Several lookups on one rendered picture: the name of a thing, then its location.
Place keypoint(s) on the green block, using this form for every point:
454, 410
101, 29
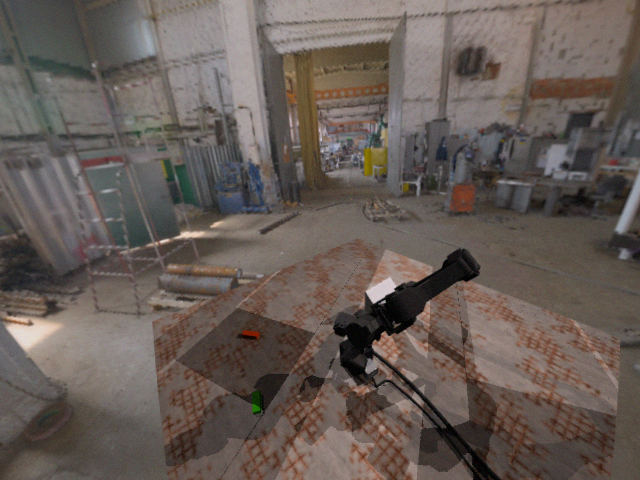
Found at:
256, 402

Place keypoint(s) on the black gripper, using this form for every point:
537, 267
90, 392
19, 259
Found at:
354, 359

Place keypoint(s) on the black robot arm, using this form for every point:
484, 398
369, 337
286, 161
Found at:
406, 302

